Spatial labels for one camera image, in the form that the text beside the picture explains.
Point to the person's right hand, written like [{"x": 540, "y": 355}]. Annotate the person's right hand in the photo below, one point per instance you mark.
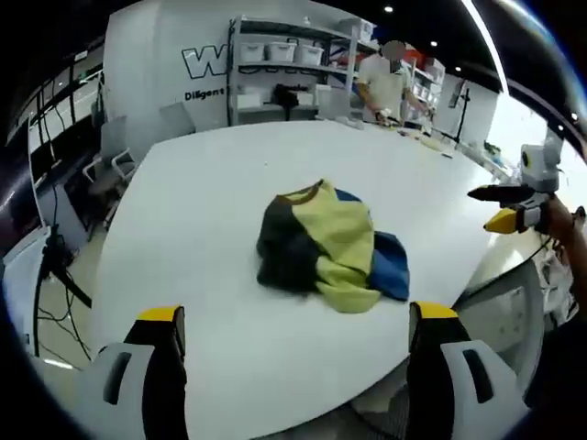
[{"x": 557, "y": 220}]

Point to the yellow blue grey garment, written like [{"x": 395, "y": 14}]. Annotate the yellow blue grey garment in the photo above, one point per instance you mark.
[{"x": 335, "y": 234}]

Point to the grey metal shelf unit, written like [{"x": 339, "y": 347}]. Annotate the grey metal shelf unit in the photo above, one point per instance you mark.
[{"x": 233, "y": 69}]

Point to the white storage bin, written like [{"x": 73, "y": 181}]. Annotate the white storage bin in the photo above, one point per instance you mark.
[
  {"x": 280, "y": 51},
  {"x": 312, "y": 54},
  {"x": 252, "y": 51}
]

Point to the black camera stand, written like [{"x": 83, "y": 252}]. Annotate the black camera stand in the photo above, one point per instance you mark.
[{"x": 286, "y": 98}]

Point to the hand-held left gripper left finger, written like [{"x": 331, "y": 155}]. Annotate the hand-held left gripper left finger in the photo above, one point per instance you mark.
[{"x": 156, "y": 366}]

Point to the grey flat panel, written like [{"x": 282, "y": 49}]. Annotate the grey flat panel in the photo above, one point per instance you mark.
[{"x": 178, "y": 118}]

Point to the white crumpled cloth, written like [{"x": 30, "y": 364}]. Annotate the white crumpled cloth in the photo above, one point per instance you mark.
[{"x": 351, "y": 123}]

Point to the person's dark clothing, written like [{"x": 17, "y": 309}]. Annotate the person's dark clothing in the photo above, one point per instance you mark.
[{"x": 564, "y": 366}]

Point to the black light stand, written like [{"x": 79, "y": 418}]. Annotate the black light stand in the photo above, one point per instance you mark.
[{"x": 464, "y": 110}]

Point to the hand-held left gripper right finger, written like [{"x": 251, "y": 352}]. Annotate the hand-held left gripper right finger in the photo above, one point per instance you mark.
[{"x": 435, "y": 366}]

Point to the grey office chair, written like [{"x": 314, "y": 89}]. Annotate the grey office chair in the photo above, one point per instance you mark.
[{"x": 114, "y": 151}]

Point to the white mesh office chair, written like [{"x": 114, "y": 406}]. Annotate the white mesh office chair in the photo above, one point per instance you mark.
[{"x": 504, "y": 316}]

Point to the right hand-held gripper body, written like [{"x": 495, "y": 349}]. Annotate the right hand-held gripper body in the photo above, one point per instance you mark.
[{"x": 540, "y": 167}]

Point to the black tripod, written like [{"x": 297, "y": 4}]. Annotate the black tripod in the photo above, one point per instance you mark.
[{"x": 57, "y": 256}]

